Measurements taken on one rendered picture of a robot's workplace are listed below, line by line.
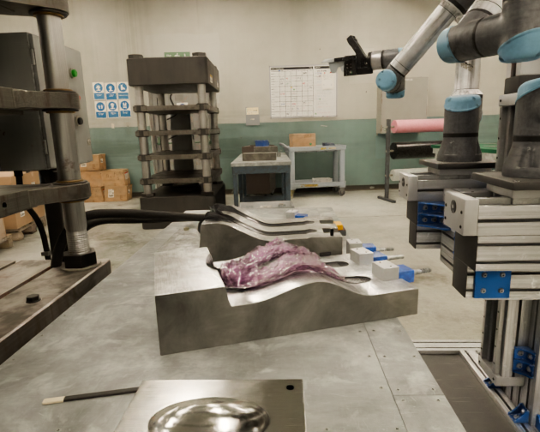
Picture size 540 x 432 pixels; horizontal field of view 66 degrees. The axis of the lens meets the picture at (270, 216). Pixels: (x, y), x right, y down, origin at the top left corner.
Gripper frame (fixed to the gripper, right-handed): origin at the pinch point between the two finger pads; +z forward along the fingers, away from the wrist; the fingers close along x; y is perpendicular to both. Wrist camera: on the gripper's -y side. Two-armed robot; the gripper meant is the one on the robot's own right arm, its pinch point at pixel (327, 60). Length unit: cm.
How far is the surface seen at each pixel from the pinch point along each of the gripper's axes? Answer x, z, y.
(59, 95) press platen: -108, 34, 3
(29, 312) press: -138, 21, 49
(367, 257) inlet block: -95, -44, 46
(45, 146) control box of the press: -104, 52, 17
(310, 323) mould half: -122, -41, 48
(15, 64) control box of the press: -103, 57, -7
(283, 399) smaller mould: -149, -50, 39
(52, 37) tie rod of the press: -104, 36, -11
